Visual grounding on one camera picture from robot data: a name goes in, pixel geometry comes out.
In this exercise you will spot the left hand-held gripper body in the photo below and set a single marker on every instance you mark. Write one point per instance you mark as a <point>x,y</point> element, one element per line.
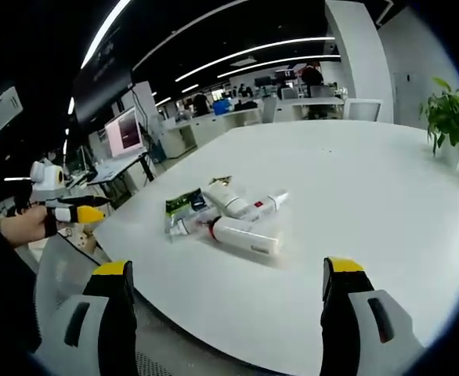
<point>48,184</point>

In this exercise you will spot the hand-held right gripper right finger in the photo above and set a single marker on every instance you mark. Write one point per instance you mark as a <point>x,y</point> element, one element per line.
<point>364,309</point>

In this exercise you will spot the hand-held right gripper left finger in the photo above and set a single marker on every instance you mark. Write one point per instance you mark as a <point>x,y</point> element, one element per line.
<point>96,317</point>

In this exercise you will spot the green skincare sachet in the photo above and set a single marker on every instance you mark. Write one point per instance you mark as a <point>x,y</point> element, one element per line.
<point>182,203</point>

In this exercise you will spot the small skincare tube clear pack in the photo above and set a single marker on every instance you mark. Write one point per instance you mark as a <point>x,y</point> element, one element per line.
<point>184,228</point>

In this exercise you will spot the white skincare tube gold cap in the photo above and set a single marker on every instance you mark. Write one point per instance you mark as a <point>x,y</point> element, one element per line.
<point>223,196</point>

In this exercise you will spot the large white skincare bottle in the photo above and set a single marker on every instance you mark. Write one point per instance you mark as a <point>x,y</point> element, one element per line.
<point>245,235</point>

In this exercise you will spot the small white tube red label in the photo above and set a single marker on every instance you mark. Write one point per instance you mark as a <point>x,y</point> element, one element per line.
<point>262,205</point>

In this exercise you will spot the person's left hand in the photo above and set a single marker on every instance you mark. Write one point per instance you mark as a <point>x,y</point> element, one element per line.
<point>24,225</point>

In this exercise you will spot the wooden perforated board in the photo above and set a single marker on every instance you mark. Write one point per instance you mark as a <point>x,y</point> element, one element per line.
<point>77,235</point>

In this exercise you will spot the black-legged standing desk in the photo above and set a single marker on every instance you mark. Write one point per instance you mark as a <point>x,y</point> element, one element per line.
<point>116,168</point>

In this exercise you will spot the pink computer monitor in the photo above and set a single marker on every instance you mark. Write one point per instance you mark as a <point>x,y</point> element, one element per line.
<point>123,133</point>

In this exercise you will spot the white ceiling air conditioner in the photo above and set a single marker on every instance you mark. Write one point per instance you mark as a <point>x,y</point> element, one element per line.
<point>0,113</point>

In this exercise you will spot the large black hanging screen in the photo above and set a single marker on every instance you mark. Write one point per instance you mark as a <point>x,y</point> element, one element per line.
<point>102,74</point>

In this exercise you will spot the white office counter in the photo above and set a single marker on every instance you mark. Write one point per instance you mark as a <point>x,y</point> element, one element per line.
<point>214,125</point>

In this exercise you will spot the blue container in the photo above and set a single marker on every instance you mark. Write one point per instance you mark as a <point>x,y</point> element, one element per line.
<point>222,106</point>

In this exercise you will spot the white chair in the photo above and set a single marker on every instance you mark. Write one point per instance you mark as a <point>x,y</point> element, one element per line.
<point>362,109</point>

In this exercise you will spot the green potted plant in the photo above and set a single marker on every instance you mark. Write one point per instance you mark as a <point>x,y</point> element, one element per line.
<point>450,117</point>

